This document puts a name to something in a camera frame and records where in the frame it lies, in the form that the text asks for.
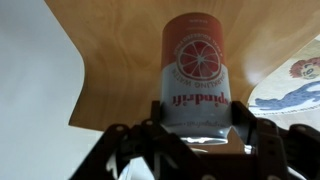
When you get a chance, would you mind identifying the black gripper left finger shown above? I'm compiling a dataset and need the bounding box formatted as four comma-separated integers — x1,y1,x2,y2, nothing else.
69,100,188,180

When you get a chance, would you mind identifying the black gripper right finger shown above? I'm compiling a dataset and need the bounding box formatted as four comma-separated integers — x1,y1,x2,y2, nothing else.
231,101,320,180

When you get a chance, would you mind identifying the pink and white soda can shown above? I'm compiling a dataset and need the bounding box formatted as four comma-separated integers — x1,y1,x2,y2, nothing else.
160,13,231,141

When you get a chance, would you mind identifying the round animal print rug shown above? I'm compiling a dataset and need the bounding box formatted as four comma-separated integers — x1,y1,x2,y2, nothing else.
248,35,320,116

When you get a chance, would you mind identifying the wooden table top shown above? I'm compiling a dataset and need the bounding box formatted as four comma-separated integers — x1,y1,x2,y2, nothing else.
45,0,320,130

